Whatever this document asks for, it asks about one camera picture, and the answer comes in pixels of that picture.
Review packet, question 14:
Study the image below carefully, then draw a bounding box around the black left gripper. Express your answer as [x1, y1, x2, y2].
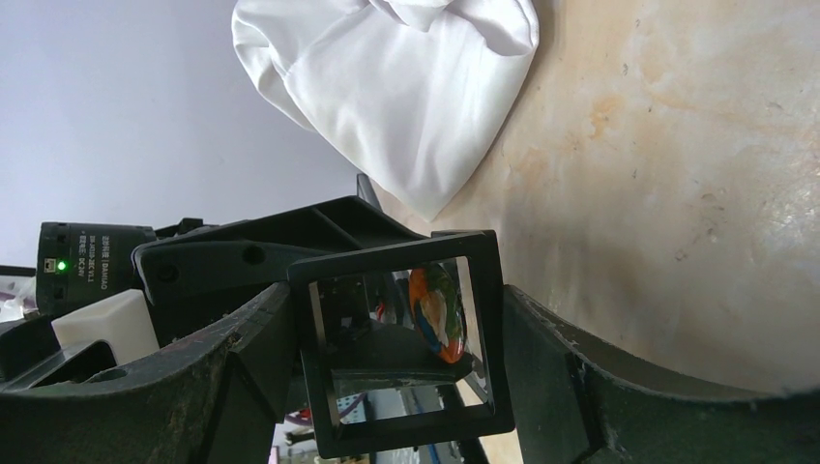
[36, 196, 422, 346]

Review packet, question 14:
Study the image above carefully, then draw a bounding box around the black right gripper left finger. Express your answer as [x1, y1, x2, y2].
[1, 283, 297, 463]

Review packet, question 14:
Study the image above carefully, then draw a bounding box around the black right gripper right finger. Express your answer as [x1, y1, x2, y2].
[503, 286, 819, 463]

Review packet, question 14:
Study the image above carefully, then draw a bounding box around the black square frame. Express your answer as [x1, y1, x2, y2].
[287, 230, 514, 458]

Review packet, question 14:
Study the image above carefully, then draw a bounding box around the white shirt garment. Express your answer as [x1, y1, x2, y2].
[231, 1, 540, 220]

